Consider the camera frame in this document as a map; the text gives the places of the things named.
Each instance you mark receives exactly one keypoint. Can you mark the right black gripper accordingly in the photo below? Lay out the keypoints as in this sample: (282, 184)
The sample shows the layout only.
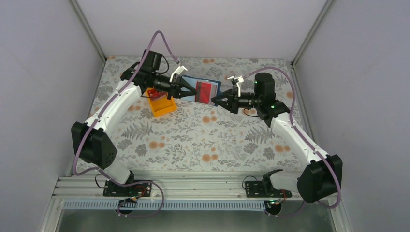
(232, 103)

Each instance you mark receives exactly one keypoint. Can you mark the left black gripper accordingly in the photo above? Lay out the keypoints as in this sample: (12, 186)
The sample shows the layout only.
(174, 89)

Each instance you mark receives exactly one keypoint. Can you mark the blue card holder wallet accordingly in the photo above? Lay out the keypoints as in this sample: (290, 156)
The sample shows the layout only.
(216, 86)

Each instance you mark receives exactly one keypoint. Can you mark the red credit card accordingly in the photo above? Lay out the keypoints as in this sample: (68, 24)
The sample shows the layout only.
(155, 95)

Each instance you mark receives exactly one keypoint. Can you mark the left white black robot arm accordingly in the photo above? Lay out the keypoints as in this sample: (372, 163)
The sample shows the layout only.
(91, 139)

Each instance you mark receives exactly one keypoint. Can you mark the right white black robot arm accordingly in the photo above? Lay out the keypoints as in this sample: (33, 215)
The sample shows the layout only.
(322, 173)

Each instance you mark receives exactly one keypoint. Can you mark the orange plastic bin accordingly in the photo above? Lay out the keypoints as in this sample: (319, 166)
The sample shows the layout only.
(162, 106)

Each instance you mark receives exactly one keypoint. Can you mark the floral patterned table mat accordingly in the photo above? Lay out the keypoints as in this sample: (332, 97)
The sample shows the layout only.
(196, 137)

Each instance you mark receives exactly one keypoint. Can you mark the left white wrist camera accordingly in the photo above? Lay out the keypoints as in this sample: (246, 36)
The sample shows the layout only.
(177, 72)

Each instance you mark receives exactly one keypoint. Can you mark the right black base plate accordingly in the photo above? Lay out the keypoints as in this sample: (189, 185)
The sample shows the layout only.
(260, 189)

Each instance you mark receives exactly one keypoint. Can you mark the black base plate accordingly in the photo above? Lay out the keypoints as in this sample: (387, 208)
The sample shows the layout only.
(260, 189)
(140, 190)

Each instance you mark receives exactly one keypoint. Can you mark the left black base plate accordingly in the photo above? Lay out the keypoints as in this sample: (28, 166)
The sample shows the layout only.
(140, 190)

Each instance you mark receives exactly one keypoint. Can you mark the aluminium mounting rail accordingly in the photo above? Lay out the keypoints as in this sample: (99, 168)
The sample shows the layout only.
(176, 185)

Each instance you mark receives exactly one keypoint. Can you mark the grey slotted cable duct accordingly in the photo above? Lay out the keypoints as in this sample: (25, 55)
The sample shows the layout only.
(220, 205)

